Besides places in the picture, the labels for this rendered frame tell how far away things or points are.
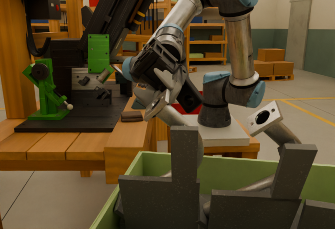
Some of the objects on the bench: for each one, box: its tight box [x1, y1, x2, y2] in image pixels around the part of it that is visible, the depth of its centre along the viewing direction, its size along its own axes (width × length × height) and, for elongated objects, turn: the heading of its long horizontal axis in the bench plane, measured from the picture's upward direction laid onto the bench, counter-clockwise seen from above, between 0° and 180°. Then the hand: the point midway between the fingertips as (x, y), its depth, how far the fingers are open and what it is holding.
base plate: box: [14, 81, 138, 132], centre depth 175 cm, size 42×110×2 cm, turn 0°
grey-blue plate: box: [115, 72, 127, 94], centre depth 182 cm, size 10×2×14 cm, turn 90°
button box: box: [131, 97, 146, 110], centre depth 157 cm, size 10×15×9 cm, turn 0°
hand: (163, 108), depth 50 cm, fingers closed on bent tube, 3 cm apart
